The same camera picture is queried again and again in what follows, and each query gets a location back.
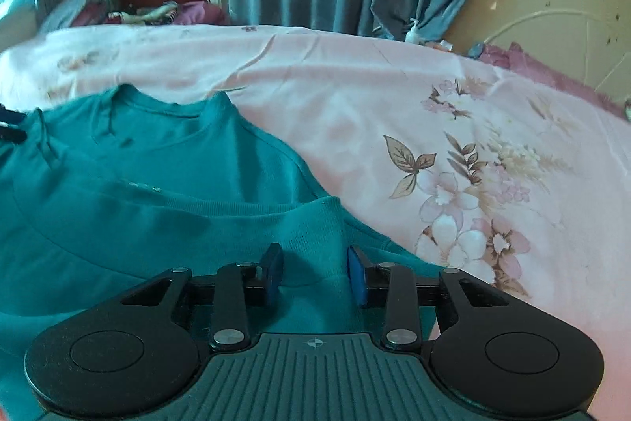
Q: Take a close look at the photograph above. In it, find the cream round headboard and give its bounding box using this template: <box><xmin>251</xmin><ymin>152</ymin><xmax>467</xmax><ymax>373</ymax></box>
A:
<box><xmin>446</xmin><ymin>0</ymin><xmax>631</xmax><ymax>106</ymax></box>

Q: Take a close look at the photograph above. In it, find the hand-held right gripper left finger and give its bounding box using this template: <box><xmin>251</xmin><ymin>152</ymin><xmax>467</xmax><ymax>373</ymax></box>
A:
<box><xmin>121</xmin><ymin>243</ymin><xmax>286</xmax><ymax>351</ymax></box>

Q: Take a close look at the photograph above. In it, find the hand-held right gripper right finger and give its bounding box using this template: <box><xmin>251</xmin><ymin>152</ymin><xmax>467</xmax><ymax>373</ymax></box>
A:
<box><xmin>347</xmin><ymin>245</ymin><xmax>511</xmax><ymax>350</ymax></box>

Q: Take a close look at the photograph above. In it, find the pink floral bed sheet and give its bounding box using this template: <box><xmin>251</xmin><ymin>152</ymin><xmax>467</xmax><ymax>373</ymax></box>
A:
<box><xmin>0</xmin><ymin>24</ymin><xmax>631</xmax><ymax>421</ymax></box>

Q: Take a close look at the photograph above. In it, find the pile of mixed clothes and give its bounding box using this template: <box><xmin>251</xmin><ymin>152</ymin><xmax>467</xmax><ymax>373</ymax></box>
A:
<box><xmin>106</xmin><ymin>1</ymin><xmax>230</xmax><ymax>26</ymax></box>

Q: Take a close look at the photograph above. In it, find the blue-grey pillow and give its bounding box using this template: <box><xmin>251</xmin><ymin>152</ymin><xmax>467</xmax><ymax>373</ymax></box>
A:
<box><xmin>39</xmin><ymin>0</ymin><xmax>112</xmax><ymax>32</ymax></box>

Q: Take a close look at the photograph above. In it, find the pink blanket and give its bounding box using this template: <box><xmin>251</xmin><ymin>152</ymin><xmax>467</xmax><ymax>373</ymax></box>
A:
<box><xmin>476</xmin><ymin>41</ymin><xmax>627</xmax><ymax>116</ymax></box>

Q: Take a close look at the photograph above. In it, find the teal long-sleeved sweatshirt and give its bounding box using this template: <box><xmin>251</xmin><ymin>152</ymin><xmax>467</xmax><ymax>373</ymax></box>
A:
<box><xmin>0</xmin><ymin>84</ymin><xmax>443</xmax><ymax>414</ymax></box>

